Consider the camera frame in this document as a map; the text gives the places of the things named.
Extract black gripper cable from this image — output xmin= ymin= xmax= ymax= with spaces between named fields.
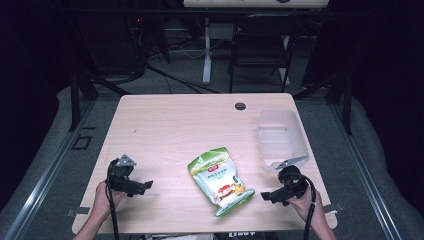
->
xmin=105 ymin=159 xmax=122 ymax=240
xmin=298 ymin=174 xmax=318 ymax=240

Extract black chair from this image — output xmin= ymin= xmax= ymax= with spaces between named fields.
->
xmin=228 ymin=13 xmax=303 ymax=94

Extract person's right hand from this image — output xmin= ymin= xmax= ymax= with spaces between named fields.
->
xmin=287 ymin=185 xmax=324 ymax=225

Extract aluminium floor rail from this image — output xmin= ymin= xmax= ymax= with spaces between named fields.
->
xmin=328 ymin=101 xmax=403 ymax=240
xmin=2 ymin=99 xmax=96 ymax=240

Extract white desk leg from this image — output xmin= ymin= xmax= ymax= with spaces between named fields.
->
xmin=202 ymin=17 xmax=214 ymax=86

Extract black metal stand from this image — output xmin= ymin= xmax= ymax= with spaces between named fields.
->
xmin=293 ymin=71 xmax=354 ymax=136
xmin=68 ymin=59 xmax=131 ymax=132

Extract green and white snack bag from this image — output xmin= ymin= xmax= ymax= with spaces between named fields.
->
xmin=186 ymin=146 xmax=256 ymax=218

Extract metal table bracket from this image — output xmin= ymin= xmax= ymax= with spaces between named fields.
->
xmin=322 ymin=201 xmax=345 ymax=215
xmin=65 ymin=206 xmax=91 ymax=218

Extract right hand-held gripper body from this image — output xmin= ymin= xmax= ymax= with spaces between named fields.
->
xmin=274 ymin=155 xmax=311 ymax=202

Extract person's left hand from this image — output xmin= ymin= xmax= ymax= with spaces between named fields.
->
xmin=92 ymin=181 xmax=128 ymax=220

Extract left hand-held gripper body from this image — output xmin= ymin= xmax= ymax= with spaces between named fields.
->
xmin=107 ymin=153 xmax=138 ymax=195

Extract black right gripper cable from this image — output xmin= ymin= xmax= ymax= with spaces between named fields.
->
xmin=298 ymin=174 xmax=318 ymax=240

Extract clear plastic container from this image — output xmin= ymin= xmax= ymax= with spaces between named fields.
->
xmin=256 ymin=108 xmax=311 ymax=174

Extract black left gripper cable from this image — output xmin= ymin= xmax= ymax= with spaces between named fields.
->
xmin=105 ymin=159 xmax=122 ymax=240

